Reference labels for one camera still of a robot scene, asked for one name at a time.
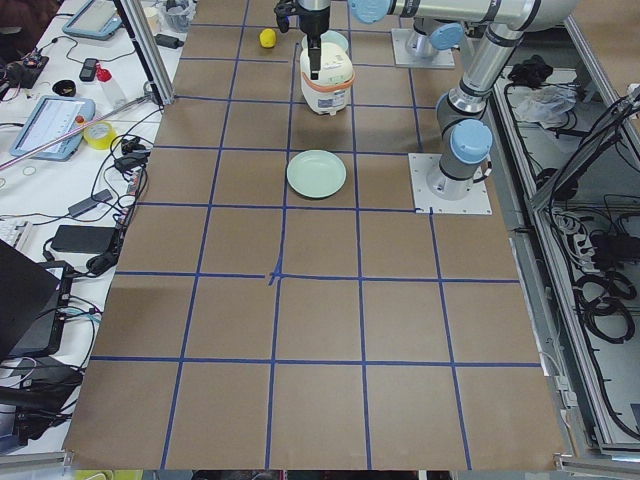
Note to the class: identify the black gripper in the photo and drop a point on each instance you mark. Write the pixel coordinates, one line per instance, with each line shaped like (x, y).
(314, 22)

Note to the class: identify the white rice cooker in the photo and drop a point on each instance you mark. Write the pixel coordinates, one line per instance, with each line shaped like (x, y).
(331, 92)

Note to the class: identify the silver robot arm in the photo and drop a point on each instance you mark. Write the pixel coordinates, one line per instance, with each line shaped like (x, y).
(430, 37)
(505, 21)

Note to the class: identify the far pale green plate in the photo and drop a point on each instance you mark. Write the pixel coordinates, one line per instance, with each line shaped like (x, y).
(336, 38)

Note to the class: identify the pale green plate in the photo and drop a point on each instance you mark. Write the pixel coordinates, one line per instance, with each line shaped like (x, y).
(316, 174)
(336, 38)

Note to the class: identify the yellow lemon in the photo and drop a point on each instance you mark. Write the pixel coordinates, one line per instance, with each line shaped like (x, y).
(268, 38)

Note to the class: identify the near pale green plate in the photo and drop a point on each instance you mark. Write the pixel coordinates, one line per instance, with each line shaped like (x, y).
(316, 174)

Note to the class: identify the metal rod stand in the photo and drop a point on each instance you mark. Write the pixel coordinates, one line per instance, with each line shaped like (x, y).
(62, 147)

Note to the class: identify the red cap spray bottle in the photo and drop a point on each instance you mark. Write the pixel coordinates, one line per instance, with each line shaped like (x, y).
(110, 87)

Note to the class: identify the black phone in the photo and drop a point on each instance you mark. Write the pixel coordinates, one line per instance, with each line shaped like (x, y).
(88, 70)

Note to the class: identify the yellow tape roll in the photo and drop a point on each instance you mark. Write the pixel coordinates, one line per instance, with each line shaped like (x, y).
(99, 135)

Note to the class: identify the blue teach pendant tablet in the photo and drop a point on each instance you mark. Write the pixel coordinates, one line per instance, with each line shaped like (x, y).
(52, 117)

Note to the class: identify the black power adapter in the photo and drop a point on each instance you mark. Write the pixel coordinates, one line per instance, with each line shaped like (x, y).
(83, 239)

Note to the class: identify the black laptop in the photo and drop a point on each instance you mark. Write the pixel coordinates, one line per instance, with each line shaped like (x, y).
(33, 296)

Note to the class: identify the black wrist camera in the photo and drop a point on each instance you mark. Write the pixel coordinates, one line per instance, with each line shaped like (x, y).
(283, 10)

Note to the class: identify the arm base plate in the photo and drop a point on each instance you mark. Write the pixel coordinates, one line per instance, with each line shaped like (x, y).
(435, 193)
(444, 60)

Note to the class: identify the aluminium frame post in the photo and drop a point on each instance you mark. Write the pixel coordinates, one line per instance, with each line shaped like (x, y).
(135, 22)

